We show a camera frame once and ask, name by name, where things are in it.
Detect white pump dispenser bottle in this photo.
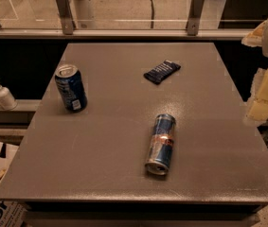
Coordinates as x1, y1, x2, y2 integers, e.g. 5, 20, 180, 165
0, 84, 17, 110

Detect red bull can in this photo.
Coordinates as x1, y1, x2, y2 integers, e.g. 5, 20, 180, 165
145, 113, 176, 176

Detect metal railing bracket left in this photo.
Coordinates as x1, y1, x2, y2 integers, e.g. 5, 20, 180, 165
56, 0, 76, 35

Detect metal railing bracket right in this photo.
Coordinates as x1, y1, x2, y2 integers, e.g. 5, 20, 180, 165
187, 0, 205, 36

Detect blue pepsi can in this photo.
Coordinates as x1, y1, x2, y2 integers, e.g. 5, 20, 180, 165
55, 64, 87, 112

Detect dark blue rxbar wrapper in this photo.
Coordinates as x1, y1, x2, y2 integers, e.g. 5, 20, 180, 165
144, 60, 181, 85

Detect metal railing bracket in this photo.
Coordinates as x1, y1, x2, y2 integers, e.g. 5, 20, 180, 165
56, 0, 76, 35
187, 0, 205, 36

